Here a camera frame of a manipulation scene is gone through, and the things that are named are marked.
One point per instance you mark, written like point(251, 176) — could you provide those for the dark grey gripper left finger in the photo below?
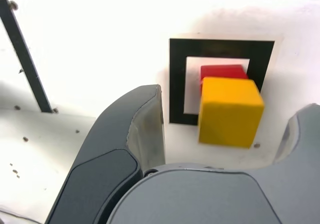
point(100, 159)

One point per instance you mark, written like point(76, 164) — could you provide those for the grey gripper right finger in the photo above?
point(200, 199)

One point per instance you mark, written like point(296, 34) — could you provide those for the yellow cube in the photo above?
point(230, 114)

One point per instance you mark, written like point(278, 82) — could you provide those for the red cube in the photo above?
point(220, 71)

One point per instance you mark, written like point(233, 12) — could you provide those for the black tape square outline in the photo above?
point(177, 84)

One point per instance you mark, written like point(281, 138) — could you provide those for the black tape strip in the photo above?
point(25, 57)

